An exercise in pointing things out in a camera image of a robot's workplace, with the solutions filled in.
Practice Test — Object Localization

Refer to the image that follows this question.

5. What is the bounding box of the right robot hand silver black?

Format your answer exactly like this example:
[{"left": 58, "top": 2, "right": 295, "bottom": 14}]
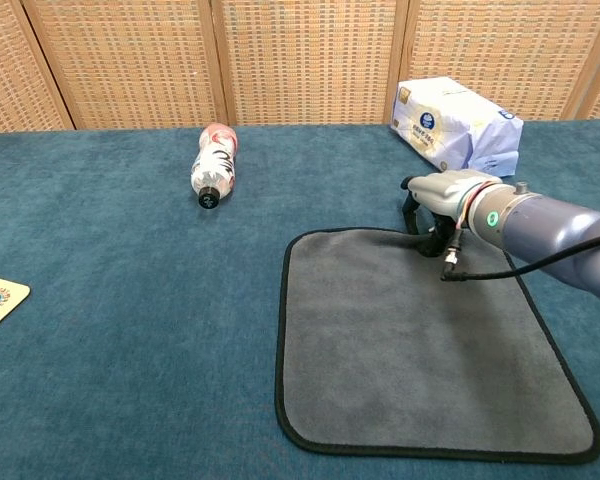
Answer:
[{"left": 399, "top": 169, "right": 502, "bottom": 260}]

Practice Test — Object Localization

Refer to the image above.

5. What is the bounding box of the blue carpet table cover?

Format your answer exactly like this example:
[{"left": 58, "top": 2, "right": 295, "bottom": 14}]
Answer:
[{"left": 0, "top": 118, "right": 600, "bottom": 480}]

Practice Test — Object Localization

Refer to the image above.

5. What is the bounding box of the clear plastic bottle red label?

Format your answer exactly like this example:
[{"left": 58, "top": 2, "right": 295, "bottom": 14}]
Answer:
[{"left": 189, "top": 123, "right": 239, "bottom": 211}]

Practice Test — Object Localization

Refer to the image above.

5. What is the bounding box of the grey cloth black trim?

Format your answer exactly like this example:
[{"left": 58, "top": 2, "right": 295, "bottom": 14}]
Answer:
[{"left": 274, "top": 227, "right": 600, "bottom": 464}]

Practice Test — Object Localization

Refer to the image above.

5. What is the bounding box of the woven wooden folding screen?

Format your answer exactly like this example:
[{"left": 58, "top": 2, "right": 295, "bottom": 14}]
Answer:
[{"left": 0, "top": 0, "right": 600, "bottom": 135}]

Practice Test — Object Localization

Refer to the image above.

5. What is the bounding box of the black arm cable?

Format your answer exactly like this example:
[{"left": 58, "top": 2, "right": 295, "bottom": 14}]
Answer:
[{"left": 439, "top": 227, "right": 600, "bottom": 284}]

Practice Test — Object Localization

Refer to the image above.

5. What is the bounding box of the white tissue paper pack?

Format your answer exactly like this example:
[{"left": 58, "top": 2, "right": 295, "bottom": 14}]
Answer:
[{"left": 389, "top": 75, "right": 525, "bottom": 179}]

